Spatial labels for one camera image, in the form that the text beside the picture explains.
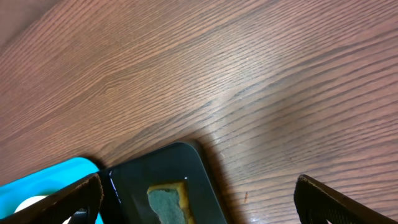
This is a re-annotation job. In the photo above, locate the black rectangular tray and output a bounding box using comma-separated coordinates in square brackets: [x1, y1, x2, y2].
[99, 142, 229, 223]

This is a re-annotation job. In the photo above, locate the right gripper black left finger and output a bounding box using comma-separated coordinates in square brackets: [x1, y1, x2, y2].
[1, 173, 104, 224]

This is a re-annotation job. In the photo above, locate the green and yellow sponge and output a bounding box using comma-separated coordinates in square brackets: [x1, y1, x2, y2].
[147, 182, 195, 224]

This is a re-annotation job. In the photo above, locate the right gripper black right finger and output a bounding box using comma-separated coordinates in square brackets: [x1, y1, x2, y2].
[294, 174, 397, 224]

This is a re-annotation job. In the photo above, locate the pinkish white round plate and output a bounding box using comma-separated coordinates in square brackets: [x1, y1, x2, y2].
[13, 196, 73, 224]

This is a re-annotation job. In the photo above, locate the teal plastic tray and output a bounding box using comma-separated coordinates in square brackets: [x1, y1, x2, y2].
[1, 157, 103, 224]

